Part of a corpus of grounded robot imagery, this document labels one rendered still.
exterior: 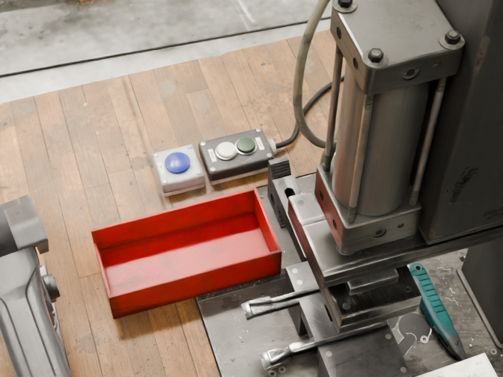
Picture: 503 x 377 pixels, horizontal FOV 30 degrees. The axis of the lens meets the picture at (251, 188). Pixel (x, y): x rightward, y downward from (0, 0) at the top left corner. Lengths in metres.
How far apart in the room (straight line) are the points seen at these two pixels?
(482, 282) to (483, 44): 0.61
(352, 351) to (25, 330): 0.48
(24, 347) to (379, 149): 0.38
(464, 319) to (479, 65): 0.62
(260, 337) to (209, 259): 0.15
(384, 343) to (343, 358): 0.06
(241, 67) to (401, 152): 0.76
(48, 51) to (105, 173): 1.53
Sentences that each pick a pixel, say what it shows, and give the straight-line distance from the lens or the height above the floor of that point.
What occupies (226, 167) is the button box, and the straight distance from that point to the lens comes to 1.45.
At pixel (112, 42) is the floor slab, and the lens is 2.99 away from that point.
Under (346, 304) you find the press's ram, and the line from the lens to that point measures 1.08.
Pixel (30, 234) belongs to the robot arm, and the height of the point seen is 1.34.
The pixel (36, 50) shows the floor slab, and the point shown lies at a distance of 3.01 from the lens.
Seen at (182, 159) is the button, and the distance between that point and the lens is 1.45.
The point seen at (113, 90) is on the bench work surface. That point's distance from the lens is 1.61.
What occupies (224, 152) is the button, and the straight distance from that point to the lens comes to 1.46.
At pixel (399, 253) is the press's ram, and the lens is 1.07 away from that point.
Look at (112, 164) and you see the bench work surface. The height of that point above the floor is 0.90.
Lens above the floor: 2.07
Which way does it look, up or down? 53 degrees down
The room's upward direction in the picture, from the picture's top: straight up
